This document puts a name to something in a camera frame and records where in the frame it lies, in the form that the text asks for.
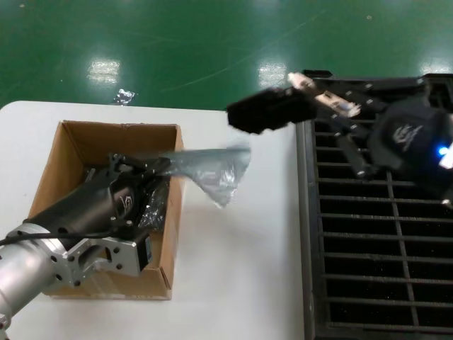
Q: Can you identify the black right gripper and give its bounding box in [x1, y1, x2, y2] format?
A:
[328, 83, 453, 201]

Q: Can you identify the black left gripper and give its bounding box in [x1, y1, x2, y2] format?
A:
[21, 152, 173, 251]

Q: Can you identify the clear plastic bag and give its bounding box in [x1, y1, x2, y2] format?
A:
[157, 141, 253, 210]

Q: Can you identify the black graphics card silver bracket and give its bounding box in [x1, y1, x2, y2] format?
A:
[226, 72, 362, 136]

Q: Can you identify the brown cardboard box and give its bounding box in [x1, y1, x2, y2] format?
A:
[27, 120, 188, 301]

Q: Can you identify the black slotted plastic container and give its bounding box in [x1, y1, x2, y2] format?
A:
[294, 69, 453, 340]

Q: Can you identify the crumpled foil floor scrap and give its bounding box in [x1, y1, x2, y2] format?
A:
[112, 89, 138, 106]

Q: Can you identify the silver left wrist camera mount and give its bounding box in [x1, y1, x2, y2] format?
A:
[49, 232, 156, 288]

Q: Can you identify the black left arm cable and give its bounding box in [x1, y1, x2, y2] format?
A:
[0, 226, 120, 249]

